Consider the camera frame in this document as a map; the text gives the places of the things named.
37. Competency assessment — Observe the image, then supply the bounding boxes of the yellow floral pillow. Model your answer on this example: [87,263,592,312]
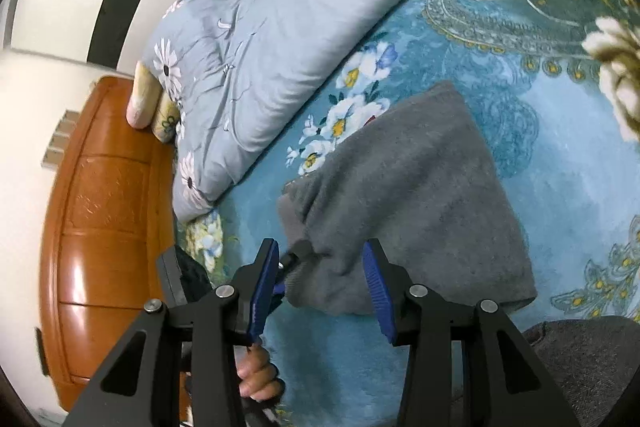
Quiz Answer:
[151,92,180,143]

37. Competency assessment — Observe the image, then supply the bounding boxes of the orange wooden headboard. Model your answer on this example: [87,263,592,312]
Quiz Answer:
[39,77,175,411]

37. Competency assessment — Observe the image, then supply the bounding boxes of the light blue floral duvet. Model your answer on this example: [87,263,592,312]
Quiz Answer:
[138,0,401,222]

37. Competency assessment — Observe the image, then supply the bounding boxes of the person's left hand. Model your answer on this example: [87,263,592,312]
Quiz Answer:
[235,343,284,402]

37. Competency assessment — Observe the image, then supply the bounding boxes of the dark grey trousers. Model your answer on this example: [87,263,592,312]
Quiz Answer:
[449,314,640,427]

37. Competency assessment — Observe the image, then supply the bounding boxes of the grey knit sweater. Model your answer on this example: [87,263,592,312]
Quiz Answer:
[278,81,537,315]

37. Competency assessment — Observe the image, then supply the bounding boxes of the green floral blanket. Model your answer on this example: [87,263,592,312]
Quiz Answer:
[174,0,640,427]

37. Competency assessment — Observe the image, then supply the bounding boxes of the pink floral pillow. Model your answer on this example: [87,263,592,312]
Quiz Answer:
[126,62,163,129]

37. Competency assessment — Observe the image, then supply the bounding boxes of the white wall socket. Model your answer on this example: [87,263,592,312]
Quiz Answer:
[41,109,80,170]

